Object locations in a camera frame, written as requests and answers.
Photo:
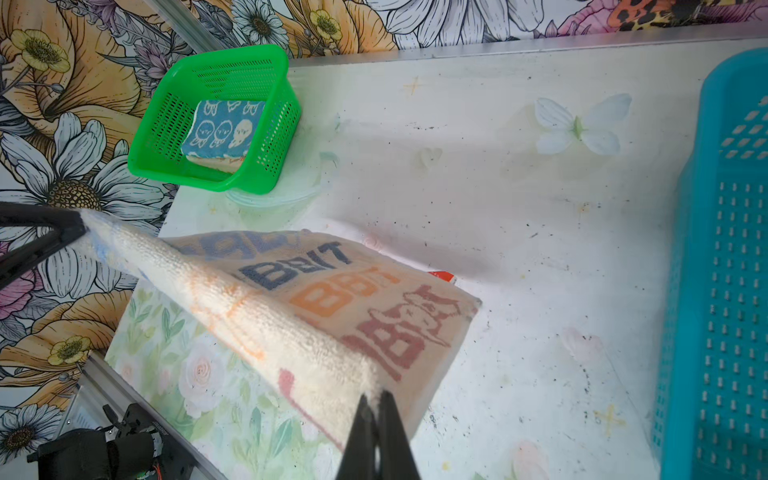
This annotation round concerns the aluminium corner post left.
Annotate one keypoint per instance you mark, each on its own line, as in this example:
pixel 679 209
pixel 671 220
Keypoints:
pixel 186 25

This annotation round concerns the teal plastic basket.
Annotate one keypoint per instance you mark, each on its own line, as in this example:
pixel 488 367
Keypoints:
pixel 710 414

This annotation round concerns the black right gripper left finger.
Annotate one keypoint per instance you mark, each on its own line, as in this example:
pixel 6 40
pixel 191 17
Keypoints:
pixel 358 461

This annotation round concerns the blue bunny towel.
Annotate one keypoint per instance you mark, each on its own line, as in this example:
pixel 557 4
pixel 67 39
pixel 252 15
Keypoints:
pixel 222 128

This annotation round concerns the orange bunny towel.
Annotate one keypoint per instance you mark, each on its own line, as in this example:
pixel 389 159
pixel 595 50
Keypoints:
pixel 226 164

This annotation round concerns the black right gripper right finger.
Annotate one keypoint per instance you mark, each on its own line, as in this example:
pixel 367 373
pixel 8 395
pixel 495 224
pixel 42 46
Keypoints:
pixel 396 461

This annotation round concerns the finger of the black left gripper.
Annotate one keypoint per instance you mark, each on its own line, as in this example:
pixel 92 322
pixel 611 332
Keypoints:
pixel 22 215
pixel 19 261

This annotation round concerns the green plastic basket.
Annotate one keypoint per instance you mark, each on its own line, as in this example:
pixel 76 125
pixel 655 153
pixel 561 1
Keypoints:
pixel 255 73

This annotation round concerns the aluminium front rail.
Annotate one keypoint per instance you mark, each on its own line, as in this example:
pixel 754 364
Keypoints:
pixel 103 400

